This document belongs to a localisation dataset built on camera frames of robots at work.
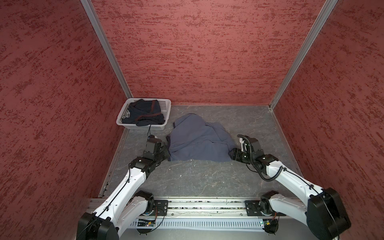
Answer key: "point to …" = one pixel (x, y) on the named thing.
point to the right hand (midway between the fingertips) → (231, 157)
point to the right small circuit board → (268, 224)
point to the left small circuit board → (145, 224)
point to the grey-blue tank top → (192, 139)
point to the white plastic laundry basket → (165, 105)
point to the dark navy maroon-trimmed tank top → (143, 112)
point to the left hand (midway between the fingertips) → (168, 153)
